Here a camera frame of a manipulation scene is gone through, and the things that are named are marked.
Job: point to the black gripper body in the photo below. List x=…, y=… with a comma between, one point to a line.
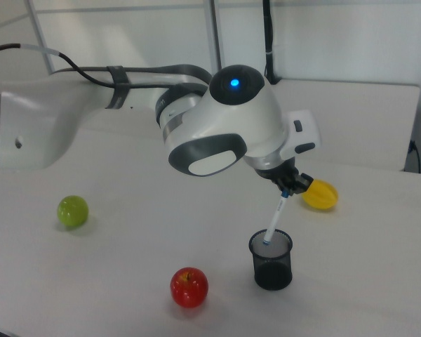
x=279, y=172

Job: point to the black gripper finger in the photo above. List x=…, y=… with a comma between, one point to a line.
x=303, y=182
x=284, y=187

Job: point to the blue white marker pen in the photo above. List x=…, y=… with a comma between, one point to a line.
x=277, y=214

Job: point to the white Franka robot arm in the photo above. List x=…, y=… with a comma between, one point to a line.
x=231, y=123

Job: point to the black mesh pen cup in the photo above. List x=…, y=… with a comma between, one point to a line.
x=272, y=274

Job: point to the yellow toy starfruit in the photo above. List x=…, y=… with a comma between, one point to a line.
x=322, y=196

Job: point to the red toy apple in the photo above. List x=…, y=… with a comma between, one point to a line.
x=189, y=288

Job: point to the green toy apple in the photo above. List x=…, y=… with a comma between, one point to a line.
x=72, y=211

